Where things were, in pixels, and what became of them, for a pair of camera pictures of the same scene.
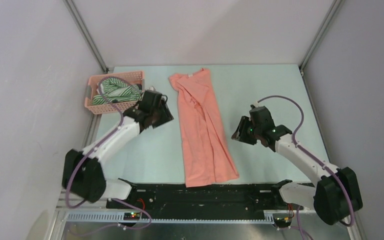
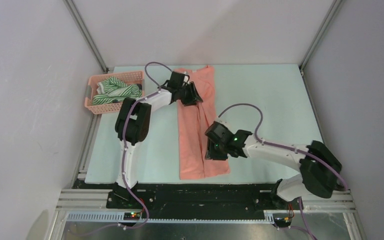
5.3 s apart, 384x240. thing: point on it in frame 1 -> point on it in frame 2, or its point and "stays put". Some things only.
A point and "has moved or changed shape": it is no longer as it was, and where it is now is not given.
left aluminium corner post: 77,18 stays put
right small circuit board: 282,220 stays put
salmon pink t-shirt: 208,157 has moved or changed shape
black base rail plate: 239,196 stays put
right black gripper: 240,134 -> 210,152
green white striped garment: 112,91 stays put
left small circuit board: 131,216 stays put
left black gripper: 166,116 -> 193,96
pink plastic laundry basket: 113,93 stays put
